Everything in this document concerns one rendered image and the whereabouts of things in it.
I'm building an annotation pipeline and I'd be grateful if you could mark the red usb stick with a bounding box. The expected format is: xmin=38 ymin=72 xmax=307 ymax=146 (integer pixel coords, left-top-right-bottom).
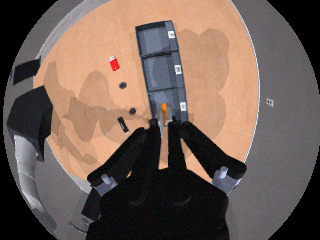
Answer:
xmin=110 ymin=56 xmax=120 ymax=71

